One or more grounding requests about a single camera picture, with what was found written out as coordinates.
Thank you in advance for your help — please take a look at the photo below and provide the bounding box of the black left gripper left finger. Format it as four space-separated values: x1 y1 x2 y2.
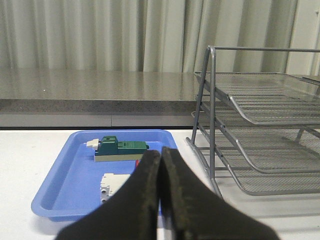
56 150 161 240

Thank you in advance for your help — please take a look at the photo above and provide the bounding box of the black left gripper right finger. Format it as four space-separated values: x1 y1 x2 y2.
159 147 279 240

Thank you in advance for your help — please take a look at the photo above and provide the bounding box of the red emergency push button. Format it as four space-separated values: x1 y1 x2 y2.
135 160 140 168

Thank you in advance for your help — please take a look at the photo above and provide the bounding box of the silver mesh tray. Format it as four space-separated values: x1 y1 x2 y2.
194 71 320 126
216 138 320 196
194 101 320 174

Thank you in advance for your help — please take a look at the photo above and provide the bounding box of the white circuit breaker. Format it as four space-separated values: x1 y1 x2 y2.
100 173 131 204

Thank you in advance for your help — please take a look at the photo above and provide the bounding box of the blue plastic tray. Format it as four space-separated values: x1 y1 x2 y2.
31 129 177 222

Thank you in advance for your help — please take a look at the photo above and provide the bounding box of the silver metal rack frame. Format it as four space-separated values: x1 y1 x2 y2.
187 46 320 196

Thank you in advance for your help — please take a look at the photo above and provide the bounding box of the green electrical switch block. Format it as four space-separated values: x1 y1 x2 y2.
86 136 149 162

